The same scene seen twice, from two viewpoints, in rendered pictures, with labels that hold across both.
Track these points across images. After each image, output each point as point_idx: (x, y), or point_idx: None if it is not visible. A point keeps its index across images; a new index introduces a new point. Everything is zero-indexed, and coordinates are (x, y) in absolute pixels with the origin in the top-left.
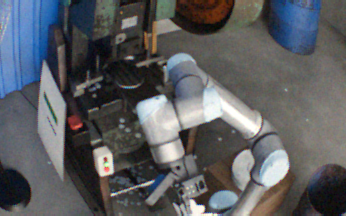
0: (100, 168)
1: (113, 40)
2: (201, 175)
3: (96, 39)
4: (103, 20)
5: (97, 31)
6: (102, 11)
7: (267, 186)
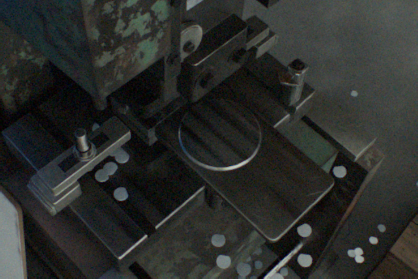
0: None
1: (173, 65)
2: None
3: (113, 90)
4: (128, 14)
5: (112, 63)
6: None
7: None
